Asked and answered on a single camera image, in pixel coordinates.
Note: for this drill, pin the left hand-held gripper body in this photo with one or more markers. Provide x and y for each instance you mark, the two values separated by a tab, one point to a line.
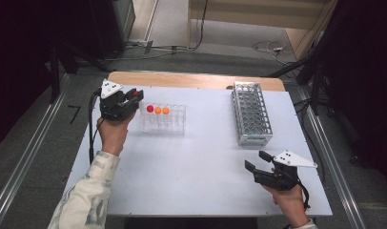
110	89

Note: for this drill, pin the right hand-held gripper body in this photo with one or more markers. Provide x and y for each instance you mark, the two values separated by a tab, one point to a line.
293	160

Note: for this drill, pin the orange capped test tube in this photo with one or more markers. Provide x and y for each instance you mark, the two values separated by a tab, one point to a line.
166	110
158	110

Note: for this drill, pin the clear plastic tube rack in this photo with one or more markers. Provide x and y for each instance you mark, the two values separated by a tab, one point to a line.
174	122

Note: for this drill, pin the metal test tube rack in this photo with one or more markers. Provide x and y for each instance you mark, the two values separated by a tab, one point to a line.
250	108

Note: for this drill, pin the person's left hand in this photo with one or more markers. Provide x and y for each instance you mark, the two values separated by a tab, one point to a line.
113	135

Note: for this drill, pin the person's right hand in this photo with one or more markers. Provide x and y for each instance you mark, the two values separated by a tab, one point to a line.
290	203

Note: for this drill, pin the black metal stand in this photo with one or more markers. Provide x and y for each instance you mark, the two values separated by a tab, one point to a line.
315	92
55	76

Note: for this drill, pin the black cabinet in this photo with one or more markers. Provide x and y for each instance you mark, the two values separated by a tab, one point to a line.
115	22

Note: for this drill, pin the dark curtain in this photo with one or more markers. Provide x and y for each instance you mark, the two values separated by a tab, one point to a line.
23	63
366	79

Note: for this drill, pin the wooden furniture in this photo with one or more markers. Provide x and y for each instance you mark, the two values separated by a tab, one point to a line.
245	12

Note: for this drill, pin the metal floor rail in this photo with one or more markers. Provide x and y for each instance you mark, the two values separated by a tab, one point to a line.
344	191
26	159

